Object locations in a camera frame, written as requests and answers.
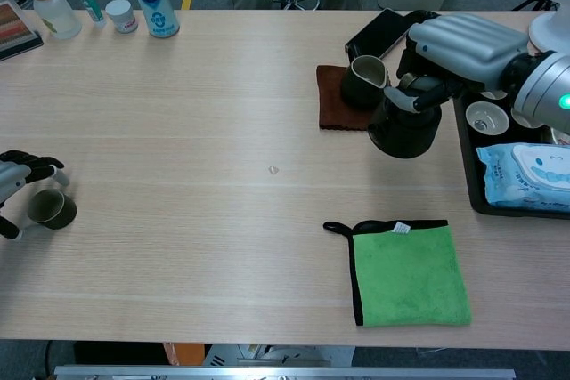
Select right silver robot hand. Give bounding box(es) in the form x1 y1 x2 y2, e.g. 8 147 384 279
382 10 531 114

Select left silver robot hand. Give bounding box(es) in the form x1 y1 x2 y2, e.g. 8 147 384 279
0 150 71 241

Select dark teacup with pale inside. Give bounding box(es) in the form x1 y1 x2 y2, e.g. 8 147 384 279
27 188 78 230

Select dark ceramic teapot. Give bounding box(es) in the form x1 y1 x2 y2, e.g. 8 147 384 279
367 72 443 160

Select white robot base chassis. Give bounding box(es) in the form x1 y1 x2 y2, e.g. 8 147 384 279
204 343 355 368

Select translucent cup with dark object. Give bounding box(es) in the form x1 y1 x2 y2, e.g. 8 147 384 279
465 101 510 137

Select black smartphone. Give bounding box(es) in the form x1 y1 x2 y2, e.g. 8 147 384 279
344 7 418 61

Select dark ceramic fairness pitcher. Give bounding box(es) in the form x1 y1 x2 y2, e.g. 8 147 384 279
340 43 392 109

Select black serving tray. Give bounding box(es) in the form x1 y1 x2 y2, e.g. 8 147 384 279
452 85 570 221

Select gold foil packet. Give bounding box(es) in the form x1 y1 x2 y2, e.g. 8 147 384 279
541 126 570 147

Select blue wet wipes pack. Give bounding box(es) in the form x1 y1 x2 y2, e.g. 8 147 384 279
475 142 570 214

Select brown cloth mat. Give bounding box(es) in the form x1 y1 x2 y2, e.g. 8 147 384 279
316 64 385 132

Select frosted bottle with wooden cap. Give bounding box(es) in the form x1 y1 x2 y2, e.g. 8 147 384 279
25 0 84 40

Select small white green tube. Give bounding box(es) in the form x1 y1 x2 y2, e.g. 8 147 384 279
72 0 107 28

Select small white jar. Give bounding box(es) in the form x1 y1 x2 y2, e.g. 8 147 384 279
104 0 138 35

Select green microfiber cloth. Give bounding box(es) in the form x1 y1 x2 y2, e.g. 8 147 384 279
322 219 473 327

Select orange panel under table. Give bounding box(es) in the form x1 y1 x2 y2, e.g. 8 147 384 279
162 342 206 367

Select aluminium profile rail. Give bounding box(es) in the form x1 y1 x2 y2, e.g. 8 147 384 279
53 364 517 380

